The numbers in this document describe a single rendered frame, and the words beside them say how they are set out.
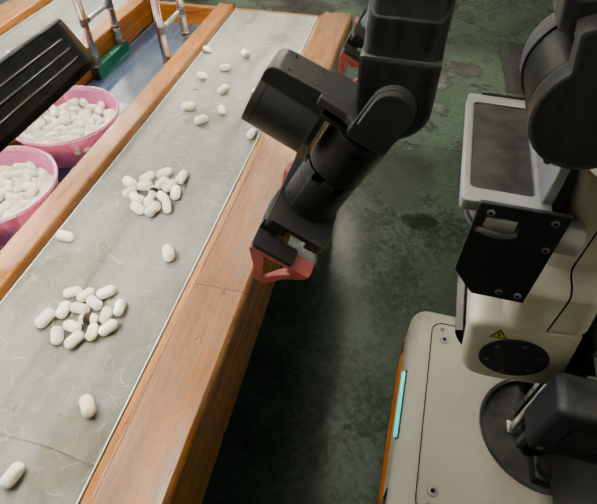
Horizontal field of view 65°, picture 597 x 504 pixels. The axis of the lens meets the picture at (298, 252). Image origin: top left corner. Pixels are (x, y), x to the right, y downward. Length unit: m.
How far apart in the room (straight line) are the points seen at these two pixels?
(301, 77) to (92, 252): 0.67
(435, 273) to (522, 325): 1.14
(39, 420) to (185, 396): 0.21
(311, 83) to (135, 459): 0.52
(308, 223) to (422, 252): 1.50
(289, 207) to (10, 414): 0.54
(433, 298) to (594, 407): 1.06
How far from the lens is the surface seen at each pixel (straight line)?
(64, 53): 0.84
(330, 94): 0.40
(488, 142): 0.69
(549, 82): 0.36
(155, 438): 0.71
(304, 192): 0.45
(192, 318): 0.79
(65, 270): 0.96
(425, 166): 2.38
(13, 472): 0.77
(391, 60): 0.36
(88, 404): 0.77
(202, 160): 1.13
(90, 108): 1.41
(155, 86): 1.39
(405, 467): 1.21
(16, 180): 1.23
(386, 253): 1.92
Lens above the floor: 1.40
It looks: 48 degrees down
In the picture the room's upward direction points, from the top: straight up
